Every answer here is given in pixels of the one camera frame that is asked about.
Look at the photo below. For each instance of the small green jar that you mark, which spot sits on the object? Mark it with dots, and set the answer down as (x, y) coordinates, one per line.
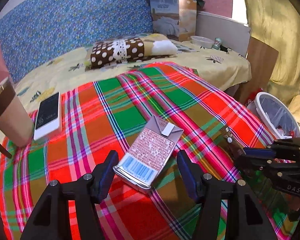
(217, 44)

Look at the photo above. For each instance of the wooden board panel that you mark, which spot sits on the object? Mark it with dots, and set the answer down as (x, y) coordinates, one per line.
(262, 59)

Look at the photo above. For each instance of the white round trash bin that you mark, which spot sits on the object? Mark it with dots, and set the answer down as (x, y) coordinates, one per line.
(254, 107)

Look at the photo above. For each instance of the blue floral headboard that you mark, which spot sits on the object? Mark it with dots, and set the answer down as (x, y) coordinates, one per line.
(37, 31)

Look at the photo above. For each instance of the translucent trash bag liner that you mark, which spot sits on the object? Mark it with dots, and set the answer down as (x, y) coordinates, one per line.
(279, 116)

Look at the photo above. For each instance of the strawberry milk carton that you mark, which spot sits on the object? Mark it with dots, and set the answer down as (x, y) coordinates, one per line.
(148, 154)

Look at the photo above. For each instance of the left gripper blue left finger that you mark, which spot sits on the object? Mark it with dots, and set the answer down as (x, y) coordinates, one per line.
(103, 174)

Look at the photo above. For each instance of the person's right hand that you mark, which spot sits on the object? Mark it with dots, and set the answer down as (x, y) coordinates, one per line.
(294, 209)

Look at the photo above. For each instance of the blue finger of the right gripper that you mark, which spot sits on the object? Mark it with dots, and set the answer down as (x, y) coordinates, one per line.
(259, 152)
(249, 164)

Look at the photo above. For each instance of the red detergent bottle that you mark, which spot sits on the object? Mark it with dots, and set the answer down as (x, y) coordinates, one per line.
(252, 96)

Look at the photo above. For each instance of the white smartphone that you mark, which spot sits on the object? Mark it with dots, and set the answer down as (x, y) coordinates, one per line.
(49, 118)

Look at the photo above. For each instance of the brown coffee stick packet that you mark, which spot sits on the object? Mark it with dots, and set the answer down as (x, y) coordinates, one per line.
(231, 145)

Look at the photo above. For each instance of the red green plaid cloth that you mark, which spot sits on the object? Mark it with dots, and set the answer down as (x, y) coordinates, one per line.
(166, 213)

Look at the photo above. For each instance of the yellow green curtain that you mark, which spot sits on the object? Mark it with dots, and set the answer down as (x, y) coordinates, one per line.
(277, 23)

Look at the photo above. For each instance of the bedding package box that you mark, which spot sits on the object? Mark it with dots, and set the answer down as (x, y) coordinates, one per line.
(175, 19)

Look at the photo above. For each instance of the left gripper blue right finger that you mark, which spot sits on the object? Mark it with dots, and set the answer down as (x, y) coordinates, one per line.
(191, 174)

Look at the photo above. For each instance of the white plastic bowl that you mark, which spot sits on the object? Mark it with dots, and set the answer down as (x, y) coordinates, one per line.
(202, 41)

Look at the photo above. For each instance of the brown polka dot pillow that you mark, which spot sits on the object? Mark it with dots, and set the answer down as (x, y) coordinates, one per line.
(130, 49)

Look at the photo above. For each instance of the beige brown travel mug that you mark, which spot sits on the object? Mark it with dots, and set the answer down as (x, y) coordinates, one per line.
(15, 122)

